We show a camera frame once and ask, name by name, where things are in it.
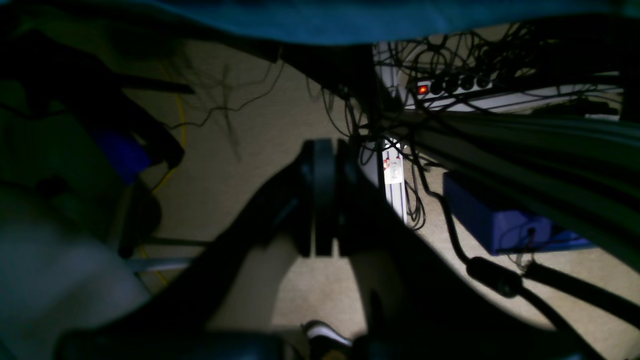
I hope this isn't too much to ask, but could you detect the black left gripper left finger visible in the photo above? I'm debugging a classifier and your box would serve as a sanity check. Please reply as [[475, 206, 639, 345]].
[[55, 139, 326, 360]]

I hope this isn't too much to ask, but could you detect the aluminium frame leg with label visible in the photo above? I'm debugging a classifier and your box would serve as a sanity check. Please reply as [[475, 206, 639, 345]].
[[369, 140, 409, 224]]

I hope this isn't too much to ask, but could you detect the power strip with red switch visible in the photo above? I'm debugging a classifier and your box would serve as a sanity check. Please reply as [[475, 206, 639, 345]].
[[390, 70, 621, 112]]

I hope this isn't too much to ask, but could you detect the blue tablecloth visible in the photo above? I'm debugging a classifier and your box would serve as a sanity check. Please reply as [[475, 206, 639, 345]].
[[144, 0, 639, 45]]

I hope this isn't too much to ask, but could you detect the blue box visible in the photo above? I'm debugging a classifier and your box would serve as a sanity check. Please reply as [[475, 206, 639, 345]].
[[442, 171, 596, 256]]

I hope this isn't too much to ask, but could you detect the white sneaker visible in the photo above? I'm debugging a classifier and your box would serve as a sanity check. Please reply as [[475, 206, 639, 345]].
[[301, 320, 353, 360]]

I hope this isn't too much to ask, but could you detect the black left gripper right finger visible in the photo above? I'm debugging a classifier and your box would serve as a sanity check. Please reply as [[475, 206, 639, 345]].
[[315, 139, 601, 360]]

